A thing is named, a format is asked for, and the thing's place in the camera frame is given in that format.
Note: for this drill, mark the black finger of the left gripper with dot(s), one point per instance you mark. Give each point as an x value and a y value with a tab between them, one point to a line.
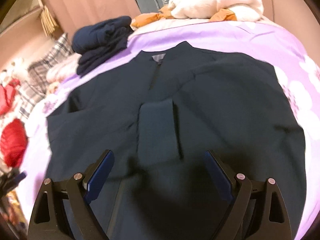
11	180

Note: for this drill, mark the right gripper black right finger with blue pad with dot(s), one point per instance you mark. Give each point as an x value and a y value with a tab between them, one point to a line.
269	219

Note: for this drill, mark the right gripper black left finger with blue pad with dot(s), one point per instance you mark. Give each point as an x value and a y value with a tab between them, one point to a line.
49	219

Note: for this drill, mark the dark navy jacket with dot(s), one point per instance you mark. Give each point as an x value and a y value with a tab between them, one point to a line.
159	114

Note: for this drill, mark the folded navy clothes stack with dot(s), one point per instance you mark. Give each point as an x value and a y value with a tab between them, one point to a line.
99	42

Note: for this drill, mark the red garment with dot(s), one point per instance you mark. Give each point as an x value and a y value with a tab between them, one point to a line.
8	96
13	143

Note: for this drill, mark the plaid grey white cloth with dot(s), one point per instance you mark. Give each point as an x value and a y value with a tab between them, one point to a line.
34	89

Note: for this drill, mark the purple floral bed sheet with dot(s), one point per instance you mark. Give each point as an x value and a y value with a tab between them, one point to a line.
296	73

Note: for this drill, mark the pink curtain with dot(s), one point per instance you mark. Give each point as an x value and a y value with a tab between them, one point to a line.
74	14

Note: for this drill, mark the white plush duck toy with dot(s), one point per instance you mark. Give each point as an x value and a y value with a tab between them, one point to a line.
212	10

